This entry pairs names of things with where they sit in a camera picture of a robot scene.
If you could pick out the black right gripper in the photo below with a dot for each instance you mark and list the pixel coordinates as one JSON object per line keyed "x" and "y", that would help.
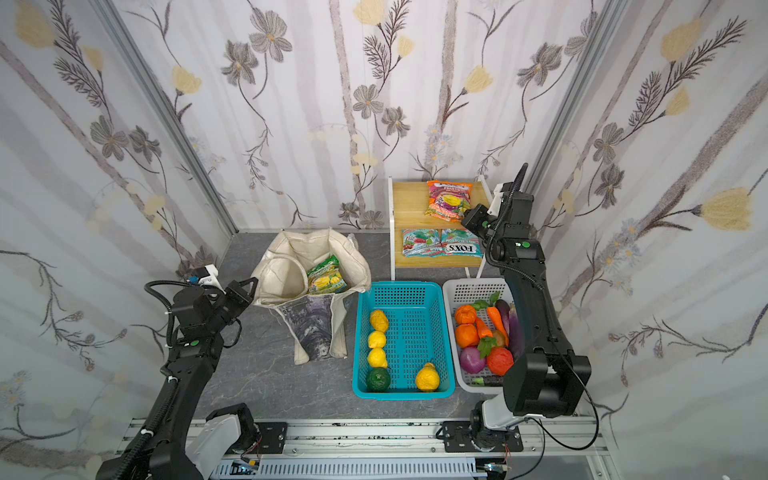
{"x": 513, "y": 201}

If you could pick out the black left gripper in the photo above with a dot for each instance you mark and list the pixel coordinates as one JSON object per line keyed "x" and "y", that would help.
{"x": 238, "y": 293}

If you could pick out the cream canvas tote bag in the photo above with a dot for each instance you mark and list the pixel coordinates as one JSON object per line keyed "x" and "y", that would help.
{"x": 315, "y": 320}

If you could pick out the orange snack bag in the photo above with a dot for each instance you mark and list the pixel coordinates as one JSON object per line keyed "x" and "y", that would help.
{"x": 448, "y": 201}

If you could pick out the orange carrot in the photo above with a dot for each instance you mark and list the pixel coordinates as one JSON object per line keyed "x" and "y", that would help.
{"x": 496, "y": 318}

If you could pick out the green snack bag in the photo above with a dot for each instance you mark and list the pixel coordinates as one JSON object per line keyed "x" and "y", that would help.
{"x": 326, "y": 277}

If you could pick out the purple onion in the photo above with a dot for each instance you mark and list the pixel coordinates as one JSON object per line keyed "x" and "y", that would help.
{"x": 471, "y": 360}

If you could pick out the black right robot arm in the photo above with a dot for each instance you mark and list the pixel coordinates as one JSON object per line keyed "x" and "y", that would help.
{"x": 547, "y": 379}

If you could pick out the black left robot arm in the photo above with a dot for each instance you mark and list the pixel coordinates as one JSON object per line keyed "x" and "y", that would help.
{"x": 197, "y": 315}

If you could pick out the Fox's candy bag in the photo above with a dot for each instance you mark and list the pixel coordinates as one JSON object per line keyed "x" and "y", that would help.
{"x": 459, "y": 242}

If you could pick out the red green candy bag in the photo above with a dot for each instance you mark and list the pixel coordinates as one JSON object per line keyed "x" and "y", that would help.
{"x": 421, "y": 243}

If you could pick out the white plastic basket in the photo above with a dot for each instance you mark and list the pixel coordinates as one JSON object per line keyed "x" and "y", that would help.
{"x": 468, "y": 291}

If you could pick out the purple eggplant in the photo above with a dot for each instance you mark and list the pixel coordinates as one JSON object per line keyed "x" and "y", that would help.
{"x": 512, "y": 326}

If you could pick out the orange persimmon upper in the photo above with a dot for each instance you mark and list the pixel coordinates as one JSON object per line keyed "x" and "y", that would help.
{"x": 465, "y": 314}

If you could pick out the orange persimmon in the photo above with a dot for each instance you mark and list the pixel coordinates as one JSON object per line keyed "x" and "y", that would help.
{"x": 466, "y": 335}
{"x": 465, "y": 314}

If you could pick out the white wooden shelf rack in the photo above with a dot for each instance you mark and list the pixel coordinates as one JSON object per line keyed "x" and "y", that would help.
{"x": 407, "y": 203}

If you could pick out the orange persimmon lower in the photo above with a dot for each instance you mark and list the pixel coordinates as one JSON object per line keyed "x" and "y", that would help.
{"x": 466, "y": 335}

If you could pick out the red tomato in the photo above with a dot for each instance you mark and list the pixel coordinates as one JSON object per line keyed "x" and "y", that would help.
{"x": 499, "y": 361}

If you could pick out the teal plastic basket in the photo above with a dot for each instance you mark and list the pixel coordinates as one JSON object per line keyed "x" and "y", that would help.
{"x": 417, "y": 334}

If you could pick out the yellow lemon top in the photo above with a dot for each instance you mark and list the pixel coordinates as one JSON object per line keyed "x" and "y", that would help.
{"x": 379, "y": 321}

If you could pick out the yellow lemon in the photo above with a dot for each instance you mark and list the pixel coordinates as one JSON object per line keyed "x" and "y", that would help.
{"x": 379, "y": 321}
{"x": 376, "y": 358}
{"x": 376, "y": 340}

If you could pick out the green avocado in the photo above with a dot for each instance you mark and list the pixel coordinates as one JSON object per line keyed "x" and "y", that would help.
{"x": 378, "y": 380}

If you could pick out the large yellow citrus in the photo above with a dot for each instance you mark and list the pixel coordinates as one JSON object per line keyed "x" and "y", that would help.
{"x": 428, "y": 378}

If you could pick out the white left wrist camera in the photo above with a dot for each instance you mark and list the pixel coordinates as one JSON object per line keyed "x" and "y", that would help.
{"x": 206, "y": 276}

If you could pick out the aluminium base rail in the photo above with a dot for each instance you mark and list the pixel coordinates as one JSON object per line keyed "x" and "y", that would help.
{"x": 433, "y": 448}

